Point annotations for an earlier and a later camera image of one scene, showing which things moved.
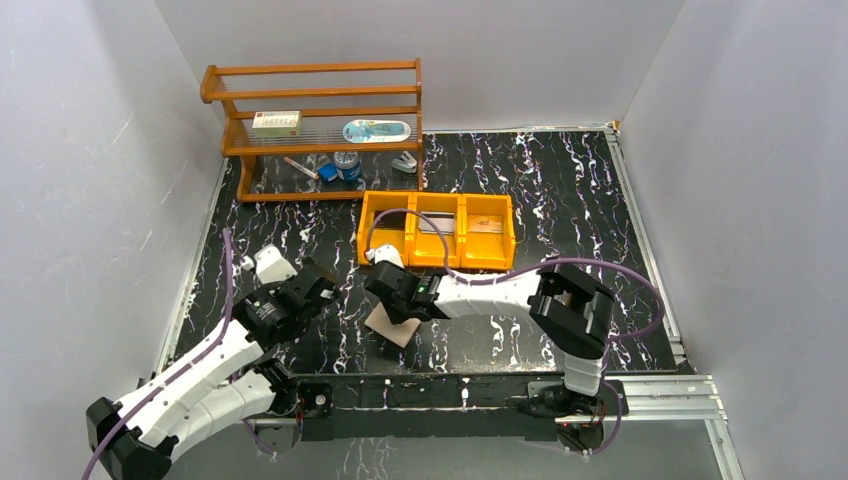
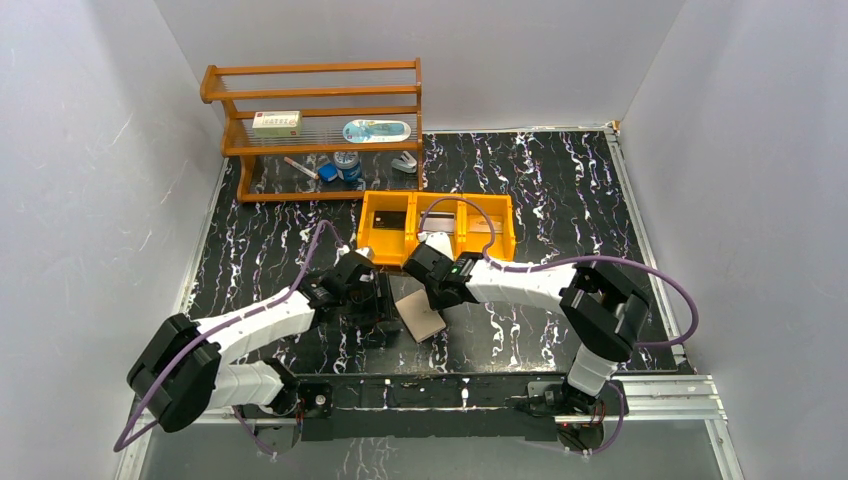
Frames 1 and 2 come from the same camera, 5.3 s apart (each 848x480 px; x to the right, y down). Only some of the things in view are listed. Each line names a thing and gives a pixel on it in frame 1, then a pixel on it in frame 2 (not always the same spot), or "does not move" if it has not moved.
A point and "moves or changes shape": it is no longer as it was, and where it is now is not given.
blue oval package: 376,131 does not move
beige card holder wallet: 381,322 moves or changes shape
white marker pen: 301,168 does not move
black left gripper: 319,288 to 382,299
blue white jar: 348,165 does not move
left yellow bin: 391,228 does not move
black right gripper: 397,316 to 437,303
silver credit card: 444,221 does not move
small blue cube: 328,172 does not move
